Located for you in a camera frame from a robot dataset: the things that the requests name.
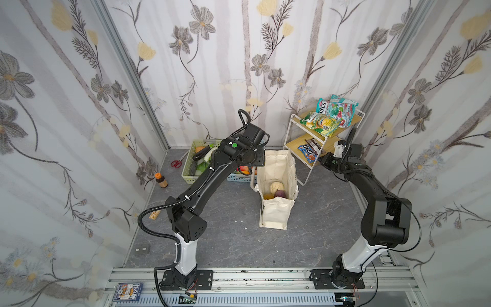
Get dark eggplant toy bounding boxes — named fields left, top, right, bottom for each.
left=193, top=145, right=212, bottom=161

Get small wooden block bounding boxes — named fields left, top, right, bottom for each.
left=149, top=210, right=161, bottom=221

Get white radish toy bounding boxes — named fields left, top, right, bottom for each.
left=204, top=147, right=217, bottom=163

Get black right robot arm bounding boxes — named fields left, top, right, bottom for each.
left=321, top=153, right=422, bottom=289

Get green white snack bag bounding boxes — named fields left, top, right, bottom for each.
left=315, top=98, right=329, bottom=115

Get blue plastic basket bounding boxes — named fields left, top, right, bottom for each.
left=226, top=172, right=252, bottom=183

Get green plastic basket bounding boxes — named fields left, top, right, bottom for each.
left=182, top=139, right=221, bottom=185

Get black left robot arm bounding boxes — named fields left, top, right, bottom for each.
left=138, top=137, right=265, bottom=289

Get green yellow snack bag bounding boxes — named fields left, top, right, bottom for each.
left=300, top=111, right=341, bottom=137

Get cream canvas tote bag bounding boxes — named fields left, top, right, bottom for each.
left=251, top=150, right=299, bottom=230

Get blue card box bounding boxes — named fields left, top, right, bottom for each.
left=111, top=283, right=144, bottom=302

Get brown candy bar wrapper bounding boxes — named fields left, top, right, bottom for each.
left=306, top=138, right=322, bottom=154

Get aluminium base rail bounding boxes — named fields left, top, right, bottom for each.
left=101, top=267, right=419, bottom=307

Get red handled scissors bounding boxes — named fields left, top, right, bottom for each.
left=171, top=153, right=188, bottom=169

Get white wire wooden shelf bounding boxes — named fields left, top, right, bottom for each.
left=283, top=109, right=366, bottom=187

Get brown glass bottle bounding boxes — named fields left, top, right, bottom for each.
left=155, top=173, right=168, bottom=188

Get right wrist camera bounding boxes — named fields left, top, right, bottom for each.
left=334, top=126, right=363, bottom=163

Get purple cabbage toy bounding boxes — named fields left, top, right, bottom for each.
left=274, top=190, right=288, bottom=199

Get teal pink snack bag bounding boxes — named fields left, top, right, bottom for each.
left=326, top=95, right=359, bottom=128

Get grey floor outlet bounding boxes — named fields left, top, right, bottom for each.
left=133, top=244, right=151, bottom=257

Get blue candy bag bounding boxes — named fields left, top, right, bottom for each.
left=298, top=144, right=318, bottom=163

